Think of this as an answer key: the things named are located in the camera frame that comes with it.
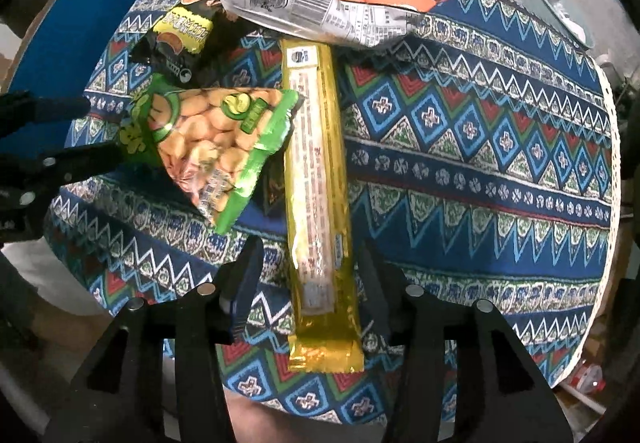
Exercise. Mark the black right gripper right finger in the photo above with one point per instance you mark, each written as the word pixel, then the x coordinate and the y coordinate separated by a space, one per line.
pixel 501 394

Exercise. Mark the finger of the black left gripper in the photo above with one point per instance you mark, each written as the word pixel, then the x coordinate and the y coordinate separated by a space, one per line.
pixel 23 108
pixel 69 165

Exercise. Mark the green broad bean snack bag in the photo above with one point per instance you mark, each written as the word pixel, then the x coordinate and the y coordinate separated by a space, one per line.
pixel 212 142

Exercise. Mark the black yellow snack bag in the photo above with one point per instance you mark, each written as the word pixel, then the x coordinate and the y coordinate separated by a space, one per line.
pixel 191 41

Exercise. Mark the long yellow snack package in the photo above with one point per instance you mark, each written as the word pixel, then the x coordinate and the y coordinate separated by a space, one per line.
pixel 327 333

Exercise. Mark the blue cardboard box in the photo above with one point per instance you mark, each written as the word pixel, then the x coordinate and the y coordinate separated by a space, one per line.
pixel 55 61

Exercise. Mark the light blue trash bin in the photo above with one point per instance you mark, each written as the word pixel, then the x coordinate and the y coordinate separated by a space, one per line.
pixel 565 16

